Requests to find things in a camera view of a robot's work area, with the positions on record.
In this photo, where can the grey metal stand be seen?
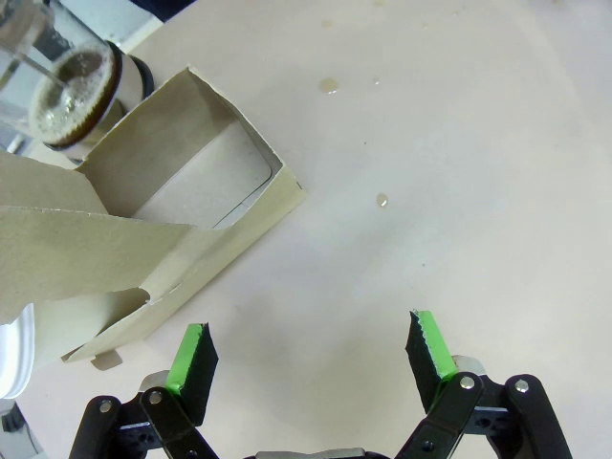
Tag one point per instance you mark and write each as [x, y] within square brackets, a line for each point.
[16, 430]

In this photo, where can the clear plastic drink bottle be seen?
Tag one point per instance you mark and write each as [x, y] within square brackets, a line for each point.
[19, 28]

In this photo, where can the white ribbed plastic cup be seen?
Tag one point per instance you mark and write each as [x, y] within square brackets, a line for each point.
[14, 354]

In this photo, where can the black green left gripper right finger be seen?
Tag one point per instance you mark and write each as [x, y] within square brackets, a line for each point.
[430, 368]

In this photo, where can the open cardboard box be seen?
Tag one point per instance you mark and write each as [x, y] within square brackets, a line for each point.
[72, 248]

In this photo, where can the large drink spill drop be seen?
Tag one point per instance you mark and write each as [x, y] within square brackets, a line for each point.
[329, 85]

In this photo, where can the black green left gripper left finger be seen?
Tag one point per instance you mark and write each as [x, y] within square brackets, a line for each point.
[191, 368]

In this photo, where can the glass french press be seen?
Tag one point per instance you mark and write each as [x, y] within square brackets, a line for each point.
[72, 95]

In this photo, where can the small drink spill drop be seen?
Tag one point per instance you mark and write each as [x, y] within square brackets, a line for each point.
[382, 200]

